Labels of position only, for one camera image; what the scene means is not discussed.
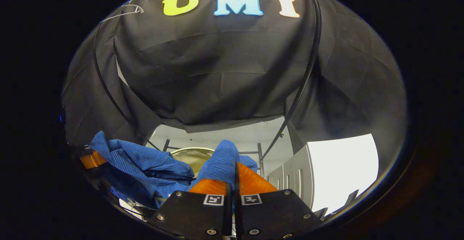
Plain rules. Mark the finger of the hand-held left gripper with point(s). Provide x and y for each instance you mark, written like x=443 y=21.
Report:
x=90 y=159

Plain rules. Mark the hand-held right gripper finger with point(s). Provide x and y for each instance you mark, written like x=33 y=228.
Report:
x=237 y=211
x=228 y=211

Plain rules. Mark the beige laundry hamper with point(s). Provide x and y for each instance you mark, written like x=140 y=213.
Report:
x=194 y=160

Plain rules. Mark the black metal clothes rack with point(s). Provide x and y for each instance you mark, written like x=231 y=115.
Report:
x=308 y=69

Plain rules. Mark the white cabinet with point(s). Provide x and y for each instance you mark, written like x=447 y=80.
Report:
x=290 y=174

